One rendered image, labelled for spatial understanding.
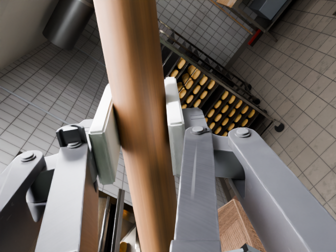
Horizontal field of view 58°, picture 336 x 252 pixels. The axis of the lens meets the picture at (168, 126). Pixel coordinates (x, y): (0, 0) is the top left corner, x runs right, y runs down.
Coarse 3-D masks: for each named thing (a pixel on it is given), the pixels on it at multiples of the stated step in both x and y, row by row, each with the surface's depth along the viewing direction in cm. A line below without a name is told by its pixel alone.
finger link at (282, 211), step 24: (240, 144) 12; (264, 144) 12; (264, 168) 10; (288, 168) 10; (240, 192) 12; (264, 192) 10; (288, 192) 9; (264, 216) 10; (288, 216) 8; (312, 216) 8; (264, 240) 10; (288, 240) 8; (312, 240) 8
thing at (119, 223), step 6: (120, 198) 193; (120, 204) 188; (114, 210) 199; (120, 210) 184; (120, 216) 179; (120, 222) 175; (120, 228) 171; (108, 234) 190; (120, 234) 168; (108, 240) 183; (108, 246) 176
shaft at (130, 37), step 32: (96, 0) 14; (128, 0) 14; (128, 32) 14; (128, 64) 15; (160, 64) 16; (128, 96) 16; (160, 96) 16; (128, 128) 17; (160, 128) 17; (128, 160) 18; (160, 160) 18; (160, 192) 18; (160, 224) 20
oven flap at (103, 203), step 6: (102, 198) 203; (108, 198) 202; (102, 204) 198; (108, 204) 197; (102, 210) 193; (102, 216) 189; (102, 222) 182; (102, 228) 178; (102, 234) 174; (102, 240) 170
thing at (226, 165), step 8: (184, 112) 16; (192, 112) 16; (200, 112) 16; (184, 120) 16; (192, 120) 15; (200, 120) 15; (216, 136) 14; (224, 136) 14; (216, 144) 13; (224, 144) 13; (216, 152) 13; (224, 152) 13; (232, 152) 13; (216, 160) 13; (224, 160) 13; (232, 160) 13; (216, 168) 13; (224, 168) 13; (232, 168) 13; (240, 168) 13; (216, 176) 13; (224, 176) 13; (232, 176) 13; (240, 176) 13
